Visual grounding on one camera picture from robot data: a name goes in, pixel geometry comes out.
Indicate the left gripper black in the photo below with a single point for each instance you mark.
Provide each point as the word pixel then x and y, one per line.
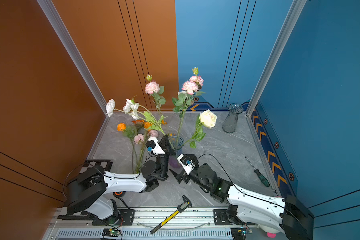
pixel 167 150

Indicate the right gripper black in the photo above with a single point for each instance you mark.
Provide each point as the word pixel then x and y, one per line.
pixel 179 178

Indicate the purple blue glass vase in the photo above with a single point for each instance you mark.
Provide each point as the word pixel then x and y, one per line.
pixel 176 151

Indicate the pink rose bundle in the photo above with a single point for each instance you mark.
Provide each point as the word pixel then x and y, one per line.
pixel 141 140

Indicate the orange gerbera with leaf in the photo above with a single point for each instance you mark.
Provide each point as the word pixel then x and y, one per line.
pixel 138 123

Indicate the orange rose with leaves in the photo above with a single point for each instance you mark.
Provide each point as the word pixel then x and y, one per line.
pixel 129 131

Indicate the cream rose with leaves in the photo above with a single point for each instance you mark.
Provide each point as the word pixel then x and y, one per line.
pixel 206 119

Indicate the small white blossom spray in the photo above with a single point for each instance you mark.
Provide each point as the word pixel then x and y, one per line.
pixel 136 112

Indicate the pink peony spray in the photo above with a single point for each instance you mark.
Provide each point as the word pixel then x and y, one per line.
pixel 156 91
pixel 189 91

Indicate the clear grey glass vase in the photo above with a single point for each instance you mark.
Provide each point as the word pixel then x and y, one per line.
pixel 231 121

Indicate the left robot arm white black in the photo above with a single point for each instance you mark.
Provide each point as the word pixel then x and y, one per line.
pixel 87 191

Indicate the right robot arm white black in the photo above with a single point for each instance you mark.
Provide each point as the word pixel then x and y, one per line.
pixel 272 214

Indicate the small orange blossom stems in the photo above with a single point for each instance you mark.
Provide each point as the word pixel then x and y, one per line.
pixel 148 125

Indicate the yellow black caliper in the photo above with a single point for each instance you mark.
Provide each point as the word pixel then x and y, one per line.
pixel 180 208

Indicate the checkerboard calibration plate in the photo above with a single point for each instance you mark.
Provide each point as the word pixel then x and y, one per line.
pixel 83 215

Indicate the orange black tape measure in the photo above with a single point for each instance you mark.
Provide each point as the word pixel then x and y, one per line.
pixel 118 194

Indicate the right circuit board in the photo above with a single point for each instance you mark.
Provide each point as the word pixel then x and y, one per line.
pixel 240 233

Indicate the circuit board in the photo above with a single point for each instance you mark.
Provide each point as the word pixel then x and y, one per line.
pixel 240 233
pixel 111 234

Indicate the left circuit board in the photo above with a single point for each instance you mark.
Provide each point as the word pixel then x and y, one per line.
pixel 111 234

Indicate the plush toy white green pink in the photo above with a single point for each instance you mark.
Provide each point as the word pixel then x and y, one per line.
pixel 271 235

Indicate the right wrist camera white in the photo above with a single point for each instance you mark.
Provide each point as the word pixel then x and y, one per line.
pixel 187 166

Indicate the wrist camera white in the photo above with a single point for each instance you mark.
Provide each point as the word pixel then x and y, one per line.
pixel 153 146
pixel 187 166

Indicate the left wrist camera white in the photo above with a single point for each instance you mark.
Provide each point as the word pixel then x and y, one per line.
pixel 153 146

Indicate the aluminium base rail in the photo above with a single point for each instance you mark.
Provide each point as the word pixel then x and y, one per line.
pixel 195 223

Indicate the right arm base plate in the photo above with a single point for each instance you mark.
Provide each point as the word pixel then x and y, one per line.
pixel 224 217

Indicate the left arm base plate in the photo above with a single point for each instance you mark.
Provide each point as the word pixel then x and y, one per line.
pixel 124 217

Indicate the green handled screwdriver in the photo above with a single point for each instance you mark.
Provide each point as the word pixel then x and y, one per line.
pixel 261 177

